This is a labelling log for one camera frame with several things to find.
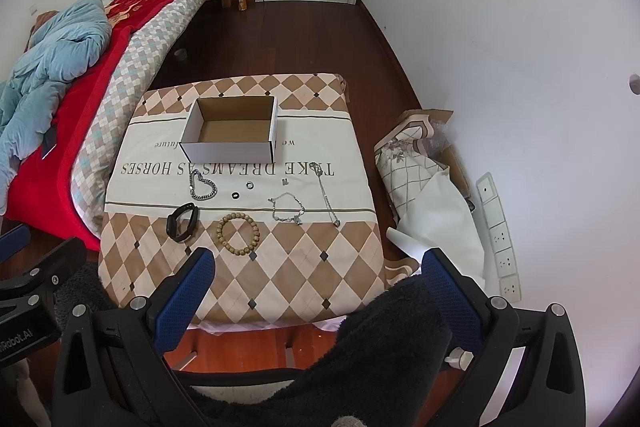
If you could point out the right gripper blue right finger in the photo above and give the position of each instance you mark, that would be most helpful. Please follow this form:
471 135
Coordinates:
548 389

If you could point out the white cardboard box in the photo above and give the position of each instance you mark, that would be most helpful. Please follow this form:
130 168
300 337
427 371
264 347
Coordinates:
231 130

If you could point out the red bed sheet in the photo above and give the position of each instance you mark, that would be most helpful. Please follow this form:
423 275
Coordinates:
75 116

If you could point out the black fuzzy garment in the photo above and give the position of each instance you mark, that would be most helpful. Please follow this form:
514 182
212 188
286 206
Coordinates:
379 372

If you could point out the white power strip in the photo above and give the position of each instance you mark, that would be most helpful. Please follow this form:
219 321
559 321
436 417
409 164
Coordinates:
500 241

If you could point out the diamond pattern table cloth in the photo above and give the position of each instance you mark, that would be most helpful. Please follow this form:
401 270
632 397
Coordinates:
304 252

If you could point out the light blue blanket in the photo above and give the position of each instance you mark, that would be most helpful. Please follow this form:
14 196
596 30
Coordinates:
45 61

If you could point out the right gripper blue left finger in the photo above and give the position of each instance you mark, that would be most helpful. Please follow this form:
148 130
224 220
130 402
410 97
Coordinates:
111 369

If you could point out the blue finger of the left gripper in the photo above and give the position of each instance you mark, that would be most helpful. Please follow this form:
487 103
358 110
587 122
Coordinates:
13 241

